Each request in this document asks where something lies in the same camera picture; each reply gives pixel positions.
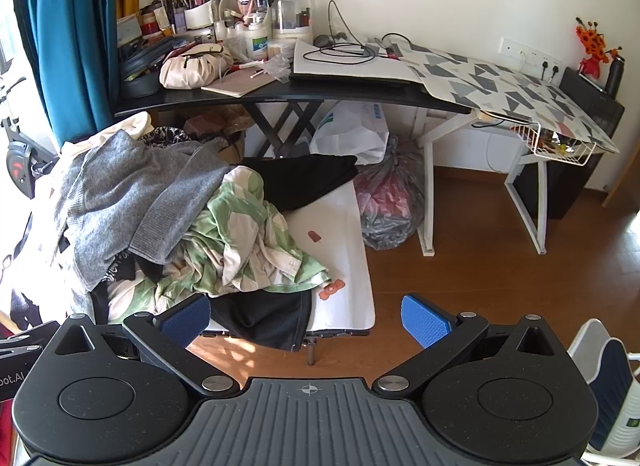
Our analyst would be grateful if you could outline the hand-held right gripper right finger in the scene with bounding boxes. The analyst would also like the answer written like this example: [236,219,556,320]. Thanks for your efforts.
[372,294,571,399]

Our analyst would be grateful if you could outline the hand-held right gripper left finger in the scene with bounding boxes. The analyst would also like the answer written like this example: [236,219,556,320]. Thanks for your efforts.
[54,293,241,397]

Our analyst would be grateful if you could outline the grey knit sweater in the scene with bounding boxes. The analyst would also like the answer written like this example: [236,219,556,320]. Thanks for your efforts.
[50,130,236,294]

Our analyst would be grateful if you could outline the green white printed garment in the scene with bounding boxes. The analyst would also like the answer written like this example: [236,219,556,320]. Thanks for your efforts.
[107,166,331,324]

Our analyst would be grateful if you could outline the clear grey plastic bag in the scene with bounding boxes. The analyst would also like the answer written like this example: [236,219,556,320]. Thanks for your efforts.
[356,138,426,251]

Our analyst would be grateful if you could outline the black white patterned garment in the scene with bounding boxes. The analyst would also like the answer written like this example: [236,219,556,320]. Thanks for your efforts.
[140,127,188,147]

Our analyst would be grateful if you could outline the brown cardboard box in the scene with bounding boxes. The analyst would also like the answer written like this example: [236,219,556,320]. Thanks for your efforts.
[182,113,248,164]

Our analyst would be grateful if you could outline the cream garment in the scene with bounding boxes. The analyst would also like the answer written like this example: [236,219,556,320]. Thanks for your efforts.
[47,110,153,181]

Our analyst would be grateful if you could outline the white navy chair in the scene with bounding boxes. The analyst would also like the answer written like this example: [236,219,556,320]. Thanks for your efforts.
[567,318,640,464]

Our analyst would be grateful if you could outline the black exercise bike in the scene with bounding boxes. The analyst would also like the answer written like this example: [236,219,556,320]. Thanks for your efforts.
[0,58,61,187]

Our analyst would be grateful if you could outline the white plastic bag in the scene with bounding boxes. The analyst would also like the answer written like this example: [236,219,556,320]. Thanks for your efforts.
[310,100,391,164]

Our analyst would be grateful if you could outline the black desk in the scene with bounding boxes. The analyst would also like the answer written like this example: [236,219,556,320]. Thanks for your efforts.
[114,78,473,161]

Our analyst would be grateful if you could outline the pink notebook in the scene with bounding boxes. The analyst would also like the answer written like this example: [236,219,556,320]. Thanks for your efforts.
[201,68,277,98]

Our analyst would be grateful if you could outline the dark grey cosmetic bag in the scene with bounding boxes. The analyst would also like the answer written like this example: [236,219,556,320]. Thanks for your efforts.
[119,38,188,99]

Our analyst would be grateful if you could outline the geometric patterned tablecloth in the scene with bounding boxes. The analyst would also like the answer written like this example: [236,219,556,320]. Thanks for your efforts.
[390,40,621,154]

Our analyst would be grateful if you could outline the white desk pad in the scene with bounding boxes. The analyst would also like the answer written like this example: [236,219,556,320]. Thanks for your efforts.
[289,40,426,86]

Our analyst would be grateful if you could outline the black cabinet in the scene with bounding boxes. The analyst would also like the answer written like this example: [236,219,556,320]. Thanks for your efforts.
[515,67,626,221]

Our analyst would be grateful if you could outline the white lotion pump bottle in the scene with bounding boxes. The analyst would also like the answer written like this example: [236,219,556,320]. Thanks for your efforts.
[243,13,271,62]

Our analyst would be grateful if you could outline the teal curtain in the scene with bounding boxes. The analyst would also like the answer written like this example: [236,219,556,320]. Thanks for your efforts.
[10,0,121,147]

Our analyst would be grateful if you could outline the row of cosmetic tubes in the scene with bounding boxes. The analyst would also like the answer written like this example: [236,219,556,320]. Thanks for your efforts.
[140,0,177,39]

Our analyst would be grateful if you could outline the black bottle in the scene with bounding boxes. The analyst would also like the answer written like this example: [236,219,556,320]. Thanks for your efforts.
[604,54,626,96]

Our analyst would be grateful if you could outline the orange artificial flowers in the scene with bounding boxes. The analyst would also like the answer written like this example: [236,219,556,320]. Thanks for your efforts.
[574,16,625,64]

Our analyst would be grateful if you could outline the white plastic container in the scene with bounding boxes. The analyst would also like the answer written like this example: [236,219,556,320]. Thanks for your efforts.
[271,0,314,41]

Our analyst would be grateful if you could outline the white desk frame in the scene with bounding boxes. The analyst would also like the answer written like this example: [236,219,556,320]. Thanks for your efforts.
[412,108,551,257]

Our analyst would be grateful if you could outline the white wire basket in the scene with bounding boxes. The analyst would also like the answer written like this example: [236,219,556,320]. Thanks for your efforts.
[510,123,598,167]

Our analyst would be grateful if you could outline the beige drawstring pouch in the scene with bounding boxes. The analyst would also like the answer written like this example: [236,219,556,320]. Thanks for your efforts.
[159,43,235,90]

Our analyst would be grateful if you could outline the thin black cable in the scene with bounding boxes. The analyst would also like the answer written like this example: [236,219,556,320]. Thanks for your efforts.
[302,0,386,66]

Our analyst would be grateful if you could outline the white wall socket strip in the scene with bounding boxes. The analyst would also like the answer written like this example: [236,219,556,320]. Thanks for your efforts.
[500,36,563,81]

